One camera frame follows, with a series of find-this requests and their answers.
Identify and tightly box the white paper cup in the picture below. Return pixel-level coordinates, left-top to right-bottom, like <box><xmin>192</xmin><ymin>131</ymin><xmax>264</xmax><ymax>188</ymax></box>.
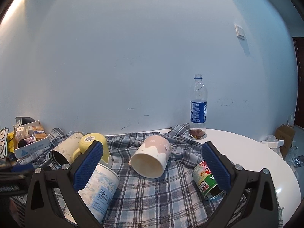
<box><xmin>78</xmin><ymin>164</ymin><xmax>120</xmax><ymax>223</ymax></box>

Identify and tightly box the beige cylindrical tumbler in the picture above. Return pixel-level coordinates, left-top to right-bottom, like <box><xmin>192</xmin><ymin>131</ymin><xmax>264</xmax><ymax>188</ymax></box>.
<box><xmin>49</xmin><ymin>132</ymin><xmax>83</xmax><ymax>169</ymax></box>

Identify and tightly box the green tin can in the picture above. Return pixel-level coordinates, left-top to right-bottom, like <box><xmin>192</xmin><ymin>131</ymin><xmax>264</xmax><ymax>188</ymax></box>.
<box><xmin>192</xmin><ymin>161</ymin><xmax>225</xmax><ymax>201</ymax></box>

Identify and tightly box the white object with bulb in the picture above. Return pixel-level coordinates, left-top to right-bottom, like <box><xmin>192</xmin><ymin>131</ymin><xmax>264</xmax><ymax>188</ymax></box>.
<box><xmin>261</xmin><ymin>135</ymin><xmax>284</xmax><ymax>153</ymax></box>

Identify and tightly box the white cardboard box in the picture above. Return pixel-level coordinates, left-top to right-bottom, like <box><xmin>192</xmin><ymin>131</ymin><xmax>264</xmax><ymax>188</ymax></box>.
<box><xmin>13</xmin><ymin>121</ymin><xmax>51</xmax><ymax>159</ymax></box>

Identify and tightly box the brown cardboard box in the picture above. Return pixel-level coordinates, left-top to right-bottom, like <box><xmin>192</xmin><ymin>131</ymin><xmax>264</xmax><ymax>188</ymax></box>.
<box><xmin>275</xmin><ymin>125</ymin><xmax>295</xmax><ymax>158</ymax></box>

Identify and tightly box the yellow ceramic mug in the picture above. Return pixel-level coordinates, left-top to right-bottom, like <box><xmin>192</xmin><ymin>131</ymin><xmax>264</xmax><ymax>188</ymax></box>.
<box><xmin>72</xmin><ymin>133</ymin><xmax>113</xmax><ymax>168</ymax></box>

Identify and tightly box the cartoon printed card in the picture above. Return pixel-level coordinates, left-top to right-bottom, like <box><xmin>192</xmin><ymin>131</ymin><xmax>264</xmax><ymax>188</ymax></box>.
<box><xmin>0</xmin><ymin>128</ymin><xmax>9</xmax><ymax>159</ymax></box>

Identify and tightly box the blue plaid shirt cloth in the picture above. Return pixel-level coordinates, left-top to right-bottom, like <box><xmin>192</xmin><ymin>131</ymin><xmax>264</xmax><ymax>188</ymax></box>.
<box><xmin>9</xmin><ymin>122</ymin><xmax>284</xmax><ymax>228</ymax></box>

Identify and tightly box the brown snack under bottle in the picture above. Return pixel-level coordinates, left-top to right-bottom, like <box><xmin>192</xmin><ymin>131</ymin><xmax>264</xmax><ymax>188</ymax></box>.
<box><xmin>189</xmin><ymin>129</ymin><xmax>206</xmax><ymax>139</ymax></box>

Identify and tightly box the pink and cream mug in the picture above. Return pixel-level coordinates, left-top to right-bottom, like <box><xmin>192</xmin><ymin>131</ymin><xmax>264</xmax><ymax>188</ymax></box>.
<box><xmin>128</xmin><ymin>135</ymin><xmax>173</xmax><ymax>179</ymax></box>

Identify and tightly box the clear plastic water bottle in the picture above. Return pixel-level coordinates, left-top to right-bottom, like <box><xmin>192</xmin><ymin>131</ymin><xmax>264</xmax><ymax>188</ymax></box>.
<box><xmin>190</xmin><ymin>74</ymin><xmax>208</xmax><ymax>131</ymax></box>

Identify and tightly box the white wall switch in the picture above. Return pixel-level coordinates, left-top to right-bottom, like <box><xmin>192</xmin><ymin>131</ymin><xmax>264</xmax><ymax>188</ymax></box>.
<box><xmin>235</xmin><ymin>25</ymin><xmax>245</xmax><ymax>40</ymax></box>

